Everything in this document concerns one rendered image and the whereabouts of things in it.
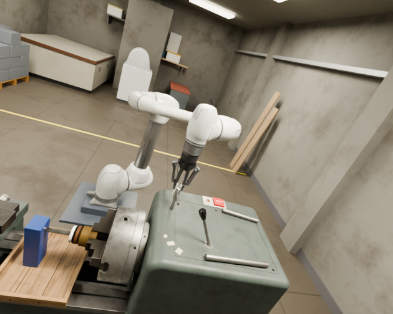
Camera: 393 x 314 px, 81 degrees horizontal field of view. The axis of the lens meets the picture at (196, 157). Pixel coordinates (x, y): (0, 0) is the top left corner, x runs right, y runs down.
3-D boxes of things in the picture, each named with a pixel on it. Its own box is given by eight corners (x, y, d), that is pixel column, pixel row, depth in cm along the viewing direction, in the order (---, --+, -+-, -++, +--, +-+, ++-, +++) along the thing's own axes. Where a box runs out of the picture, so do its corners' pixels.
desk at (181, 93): (181, 104, 870) (187, 86, 843) (183, 114, 752) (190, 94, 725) (164, 98, 853) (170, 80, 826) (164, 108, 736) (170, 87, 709)
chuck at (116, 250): (129, 237, 125) (142, 195, 110) (114, 298, 98) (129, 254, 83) (112, 234, 123) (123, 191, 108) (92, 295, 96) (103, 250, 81)
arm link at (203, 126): (193, 146, 90) (216, 146, 99) (208, 108, 84) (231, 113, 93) (179, 133, 97) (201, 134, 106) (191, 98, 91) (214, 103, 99)
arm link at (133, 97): (138, 90, 122) (160, 94, 131) (124, 85, 134) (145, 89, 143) (135, 114, 125) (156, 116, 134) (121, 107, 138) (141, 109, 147)
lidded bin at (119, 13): (123, 19, 728) (125, 10, 718) (121, 19, 694) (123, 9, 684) (108, 14, 716) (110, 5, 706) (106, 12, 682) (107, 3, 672)
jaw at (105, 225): (118, 233, 106) (125, 208, 109) (117, 235, 101) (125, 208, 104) (93, 228, 103) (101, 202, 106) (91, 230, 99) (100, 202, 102)
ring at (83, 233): (101, 223, 103) (80, 218, 101) (95, 238, 95) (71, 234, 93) (98, 237, 107) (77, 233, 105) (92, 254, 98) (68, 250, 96)
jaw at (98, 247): (115, 241, 99) (109, 261, 88) (113, 250, 100) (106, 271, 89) (88, 237, 97) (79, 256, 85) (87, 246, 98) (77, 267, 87)
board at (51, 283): (93, 240, 124) (94, 234, 123) (65, 308, 92) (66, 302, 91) (32, 228, 118) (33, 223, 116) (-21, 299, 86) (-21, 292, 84)
